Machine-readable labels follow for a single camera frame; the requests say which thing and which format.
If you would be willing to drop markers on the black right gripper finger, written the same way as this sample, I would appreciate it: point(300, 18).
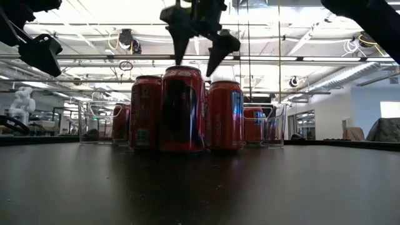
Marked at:
point(179, 28)
point(225, 45)

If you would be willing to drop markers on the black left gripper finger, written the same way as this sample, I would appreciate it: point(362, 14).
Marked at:
point(43, 53)

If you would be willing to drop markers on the orange Fanta can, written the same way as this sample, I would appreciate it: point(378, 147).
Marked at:
point(253, 125)

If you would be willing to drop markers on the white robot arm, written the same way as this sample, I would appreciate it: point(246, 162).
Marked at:
point(22, 103)

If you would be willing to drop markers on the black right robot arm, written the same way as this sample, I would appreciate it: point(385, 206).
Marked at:
point(375, 18)

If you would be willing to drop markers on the black hanging hook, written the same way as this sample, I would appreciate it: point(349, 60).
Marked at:
point(293, 82)

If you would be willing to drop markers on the beige chair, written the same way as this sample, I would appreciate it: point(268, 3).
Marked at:
point(353, 134)

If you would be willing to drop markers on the grey covered machine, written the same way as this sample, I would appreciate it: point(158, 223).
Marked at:
point(384, 131)

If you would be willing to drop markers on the overhead light rail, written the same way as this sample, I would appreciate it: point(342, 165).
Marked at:
point(312, 58)

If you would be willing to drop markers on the silver ceiling duct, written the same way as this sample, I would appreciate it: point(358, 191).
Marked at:
point(350, 75)

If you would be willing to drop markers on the white wall screen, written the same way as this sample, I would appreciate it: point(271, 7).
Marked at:
point(390, 109)

